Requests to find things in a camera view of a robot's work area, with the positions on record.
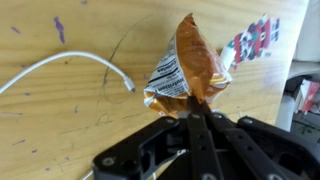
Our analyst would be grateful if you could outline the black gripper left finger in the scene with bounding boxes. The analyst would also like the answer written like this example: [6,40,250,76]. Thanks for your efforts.
[92,95,225,180]

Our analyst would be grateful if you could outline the white usb cable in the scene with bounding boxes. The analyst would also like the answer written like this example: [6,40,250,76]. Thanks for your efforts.
[0,50,137,96]

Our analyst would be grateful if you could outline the red green patterned wrapper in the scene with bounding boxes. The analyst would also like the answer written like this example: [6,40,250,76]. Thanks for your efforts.
[219,13,281,72]

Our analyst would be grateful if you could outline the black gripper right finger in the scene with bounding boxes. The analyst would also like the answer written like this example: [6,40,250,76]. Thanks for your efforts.
[200,103,320,180]

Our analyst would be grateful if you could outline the orange snack bag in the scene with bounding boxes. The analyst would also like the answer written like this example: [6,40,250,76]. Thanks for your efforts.
[143,12,233,118]

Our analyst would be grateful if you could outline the red white package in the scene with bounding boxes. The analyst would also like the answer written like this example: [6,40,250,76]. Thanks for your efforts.
[297,79,320,114]

